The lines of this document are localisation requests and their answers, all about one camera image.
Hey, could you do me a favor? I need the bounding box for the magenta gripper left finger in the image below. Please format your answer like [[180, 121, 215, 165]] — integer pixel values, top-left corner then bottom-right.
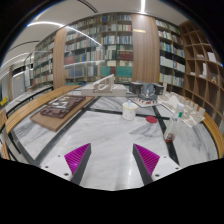
[[64, 143, 91, 185]]

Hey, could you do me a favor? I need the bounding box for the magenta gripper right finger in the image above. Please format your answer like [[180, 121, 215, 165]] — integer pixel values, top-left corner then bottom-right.
[[132, 144, 160, 185]]

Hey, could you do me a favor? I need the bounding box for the clear plastic water bottle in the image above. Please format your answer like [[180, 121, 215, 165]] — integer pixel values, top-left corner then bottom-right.
[[164, 103, 184, 143]]

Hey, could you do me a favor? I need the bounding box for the red round lid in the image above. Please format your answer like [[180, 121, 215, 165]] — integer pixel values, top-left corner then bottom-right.
[[146, 116, 157, 124]]

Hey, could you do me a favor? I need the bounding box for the brown architectural model on board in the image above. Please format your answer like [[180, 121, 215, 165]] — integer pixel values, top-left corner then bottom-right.
[[30, 95, 93, 132]]

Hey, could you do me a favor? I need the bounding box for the white cup with stick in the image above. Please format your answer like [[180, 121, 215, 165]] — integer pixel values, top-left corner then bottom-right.
[[122, 100, 138, 121]]

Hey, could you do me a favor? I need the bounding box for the white city model board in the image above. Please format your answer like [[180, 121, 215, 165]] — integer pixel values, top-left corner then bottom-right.
[[158, 92, 205, 127]]

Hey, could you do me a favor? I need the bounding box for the dark grey building model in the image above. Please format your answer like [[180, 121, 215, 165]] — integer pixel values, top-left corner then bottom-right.
[[129, 82, 164, 107]]

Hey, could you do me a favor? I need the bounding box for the white architectural model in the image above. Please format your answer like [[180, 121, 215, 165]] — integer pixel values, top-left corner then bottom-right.
[[81, 74, 127, 96]]

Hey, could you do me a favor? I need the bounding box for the wooden curved bench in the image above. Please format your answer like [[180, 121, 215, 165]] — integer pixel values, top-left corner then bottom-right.
[[0, 84, 83, 161]]

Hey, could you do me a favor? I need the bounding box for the open wooden cubby shelf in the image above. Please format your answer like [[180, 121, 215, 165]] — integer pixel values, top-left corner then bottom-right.
[[180, 21, 224, 127]]

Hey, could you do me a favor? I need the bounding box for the large bookshelf with books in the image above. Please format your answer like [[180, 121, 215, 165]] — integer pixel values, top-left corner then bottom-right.
[[31, 13, 185, 91]]

